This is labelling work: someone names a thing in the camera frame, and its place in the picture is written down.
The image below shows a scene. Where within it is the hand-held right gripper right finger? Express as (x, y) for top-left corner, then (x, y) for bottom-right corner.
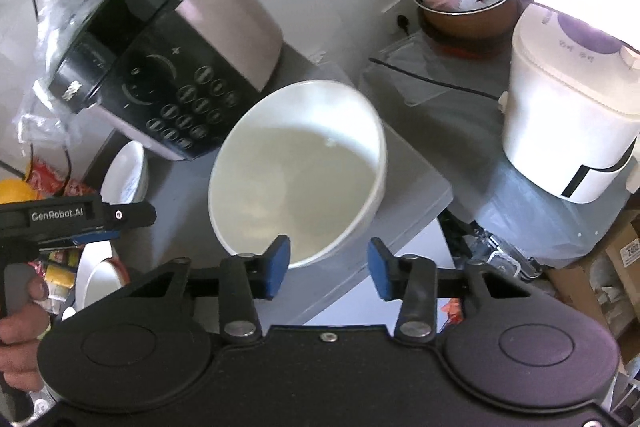
(366, 237), (536, 343)

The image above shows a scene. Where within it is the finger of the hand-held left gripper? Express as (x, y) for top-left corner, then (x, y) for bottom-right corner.
(69, 228), (122, 249)

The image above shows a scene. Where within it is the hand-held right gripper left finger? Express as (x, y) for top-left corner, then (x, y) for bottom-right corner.
(120, 234), (291, 344)

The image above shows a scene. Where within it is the plain white plate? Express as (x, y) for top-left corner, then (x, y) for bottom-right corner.
(99, 140), (150, 219)

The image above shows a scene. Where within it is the large white bowl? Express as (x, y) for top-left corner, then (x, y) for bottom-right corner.
(207, 79), (389, 270)

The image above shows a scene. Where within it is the person's left hand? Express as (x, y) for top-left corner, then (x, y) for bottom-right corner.
(0, 274), (52, 392)

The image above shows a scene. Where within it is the red snack packet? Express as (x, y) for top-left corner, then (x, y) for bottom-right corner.
(26, 158), (97, 198)

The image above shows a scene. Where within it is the white plate with red rim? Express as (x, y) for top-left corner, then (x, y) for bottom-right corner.
(74, 240), (132, 314)

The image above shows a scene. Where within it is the yellow packet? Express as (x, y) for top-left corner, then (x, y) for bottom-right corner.
(42, 258), (77, 304)

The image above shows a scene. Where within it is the translucent plastic sheet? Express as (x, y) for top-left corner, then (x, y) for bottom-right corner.
(469, 154), (618, 269)

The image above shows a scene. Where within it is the black and pink pressure cooker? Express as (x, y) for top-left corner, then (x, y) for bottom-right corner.
(34, 0), (284, 162)

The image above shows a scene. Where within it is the flat clear plastic bag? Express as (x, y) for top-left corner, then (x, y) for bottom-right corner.
(359, 32), (453, 108)

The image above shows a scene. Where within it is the white kitchen appliance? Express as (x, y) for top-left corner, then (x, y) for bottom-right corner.
(499, 2), (640, 206)

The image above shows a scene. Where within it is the cardboard box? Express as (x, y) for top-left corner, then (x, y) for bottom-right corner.
(544, 207), (640, 360)

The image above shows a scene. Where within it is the thin black power cable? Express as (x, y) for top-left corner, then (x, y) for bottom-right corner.
(369, 57), (502, 100)

